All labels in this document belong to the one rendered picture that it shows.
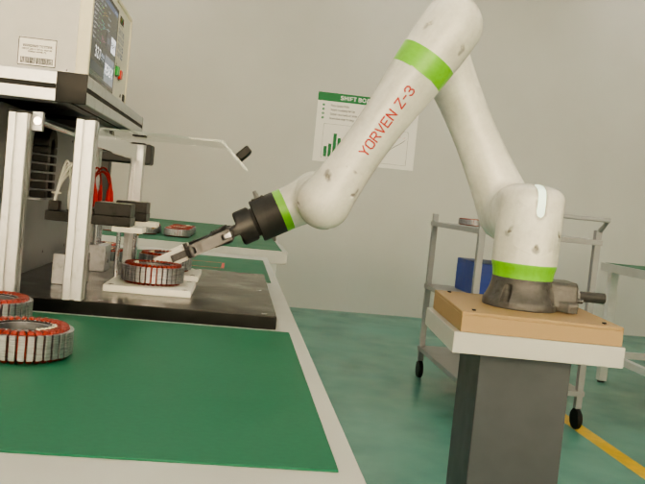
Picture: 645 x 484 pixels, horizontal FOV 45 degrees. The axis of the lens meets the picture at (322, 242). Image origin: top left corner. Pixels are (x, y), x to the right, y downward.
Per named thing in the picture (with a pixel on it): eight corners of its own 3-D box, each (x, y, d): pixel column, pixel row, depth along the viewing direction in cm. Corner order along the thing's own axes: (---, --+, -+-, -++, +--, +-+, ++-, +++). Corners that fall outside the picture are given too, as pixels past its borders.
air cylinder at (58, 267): (88, 280, 143) (90, 252, 143) (80, 286, 136) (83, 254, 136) (59, 278, 143) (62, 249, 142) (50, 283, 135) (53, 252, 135)
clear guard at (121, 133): (247, 174, 184) (249, 149, 184) (248, 172, 160) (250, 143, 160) (107, 159, 181) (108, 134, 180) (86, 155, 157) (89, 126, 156)
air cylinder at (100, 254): (109, 268, 167) (111, 243, 167) (104, 272, 160) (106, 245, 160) (85, 266, 167) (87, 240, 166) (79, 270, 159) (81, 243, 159)
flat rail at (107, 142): (140, 160, 181) (141, 148, 181) (89, 144, 120) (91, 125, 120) (134, 159, 181) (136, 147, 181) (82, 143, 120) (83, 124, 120)
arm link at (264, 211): (290, 235, 163) (287, 233, 172) (269, 184, 161) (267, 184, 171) (264, 247, 162) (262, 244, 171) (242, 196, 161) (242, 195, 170)
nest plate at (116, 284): (195, 287, 149) (196, 281, 149) (190, 298, 134) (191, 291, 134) (115, 280, 148) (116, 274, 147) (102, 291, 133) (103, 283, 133)
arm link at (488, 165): (536, 226, 180) (446, 11, 175) (560, 230, 164) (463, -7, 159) (485, 249, 180) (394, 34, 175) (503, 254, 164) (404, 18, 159)
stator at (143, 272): (180, 280, 148) (182, 261, 147) (184, 288, 137) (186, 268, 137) (121, 277, 145) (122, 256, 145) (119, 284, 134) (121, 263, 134)
